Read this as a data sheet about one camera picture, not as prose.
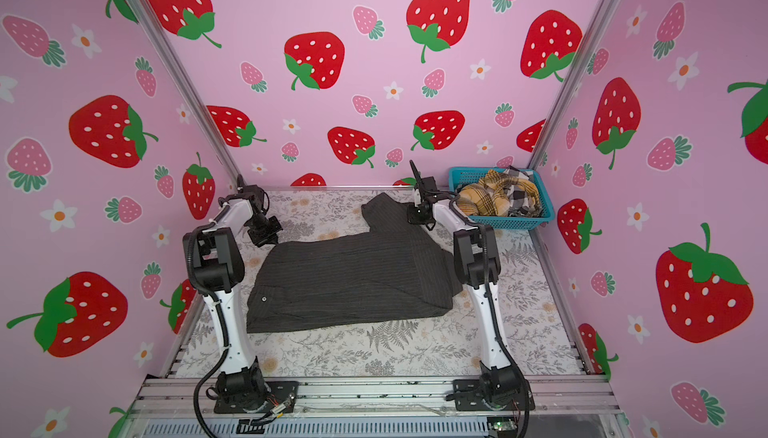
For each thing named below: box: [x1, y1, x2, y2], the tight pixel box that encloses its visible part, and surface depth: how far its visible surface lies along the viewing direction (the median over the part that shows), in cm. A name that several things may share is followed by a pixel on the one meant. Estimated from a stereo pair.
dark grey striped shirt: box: [246, 192, 465, 334], surface depth 98 cm
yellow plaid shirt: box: [457, 170, 540, 217], surface depth 107 cm
